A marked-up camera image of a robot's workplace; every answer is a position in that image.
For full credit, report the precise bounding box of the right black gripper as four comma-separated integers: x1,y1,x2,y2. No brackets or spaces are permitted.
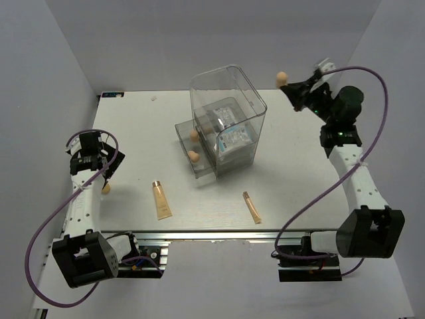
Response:
280,76,335,125

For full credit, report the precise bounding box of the beige sponge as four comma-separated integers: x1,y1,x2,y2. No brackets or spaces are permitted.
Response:
187,150,201,163
102,183,111,195
276,71,288,88
189,130,199,142

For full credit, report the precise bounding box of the white sachet packet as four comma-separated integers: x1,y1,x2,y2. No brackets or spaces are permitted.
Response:
216,125,255,157
212,106,237,130

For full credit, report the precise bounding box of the clear plastic organizer box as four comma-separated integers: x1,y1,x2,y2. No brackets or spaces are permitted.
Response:
175,64,267,178

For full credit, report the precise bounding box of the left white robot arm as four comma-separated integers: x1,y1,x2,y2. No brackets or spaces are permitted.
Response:
52,130,140,288

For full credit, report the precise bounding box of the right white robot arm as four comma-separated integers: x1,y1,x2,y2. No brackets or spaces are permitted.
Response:
275,72,405,265

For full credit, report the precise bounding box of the left blue table label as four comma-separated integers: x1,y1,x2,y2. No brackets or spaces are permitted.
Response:
101,92,124,98

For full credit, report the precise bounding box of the wide gold cream tube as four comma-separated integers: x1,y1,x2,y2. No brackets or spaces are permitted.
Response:
152,181,173,220

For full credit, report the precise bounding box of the beige sponge inside box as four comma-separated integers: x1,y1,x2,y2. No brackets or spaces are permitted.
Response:
189,130,199,142

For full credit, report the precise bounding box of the thin gold cream tube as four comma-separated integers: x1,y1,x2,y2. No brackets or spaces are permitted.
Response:
242,191,262,225

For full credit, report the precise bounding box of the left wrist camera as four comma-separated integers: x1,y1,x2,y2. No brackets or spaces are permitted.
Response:
65,138,81,156

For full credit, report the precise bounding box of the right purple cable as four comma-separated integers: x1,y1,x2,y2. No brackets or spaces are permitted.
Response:
274,66,388,278

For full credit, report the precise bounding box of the aluminium front rail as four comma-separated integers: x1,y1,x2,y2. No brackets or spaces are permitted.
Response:
61,229,339,244

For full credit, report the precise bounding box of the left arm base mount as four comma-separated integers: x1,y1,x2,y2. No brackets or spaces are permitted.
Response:
104,231,166,279

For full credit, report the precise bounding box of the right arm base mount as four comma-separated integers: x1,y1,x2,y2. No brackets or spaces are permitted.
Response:
270,235,342,282

